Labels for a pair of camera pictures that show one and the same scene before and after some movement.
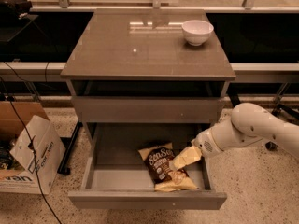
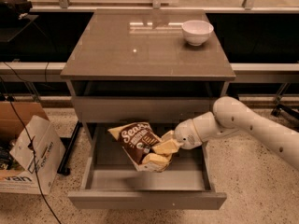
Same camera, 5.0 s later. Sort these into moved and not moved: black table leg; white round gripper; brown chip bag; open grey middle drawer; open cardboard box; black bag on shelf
Moved: white round gripper; brown chip bag
Not moved: open cardboard box; open grey middle drawer; black table leg; black bag on shelf
